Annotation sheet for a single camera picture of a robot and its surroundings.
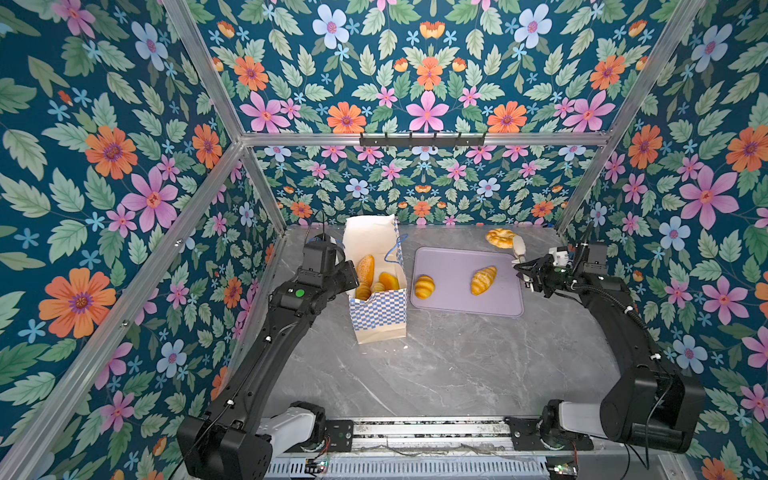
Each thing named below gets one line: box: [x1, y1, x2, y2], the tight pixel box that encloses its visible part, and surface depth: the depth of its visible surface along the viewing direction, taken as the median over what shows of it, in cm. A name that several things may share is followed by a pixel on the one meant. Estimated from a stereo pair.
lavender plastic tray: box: [410, 247, 525, 318], surface depth 105 cm
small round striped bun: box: [414, 274, 436, 300], surface depth 100 cm
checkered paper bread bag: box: [342, 214, 407, 344], surface depth 83 cm
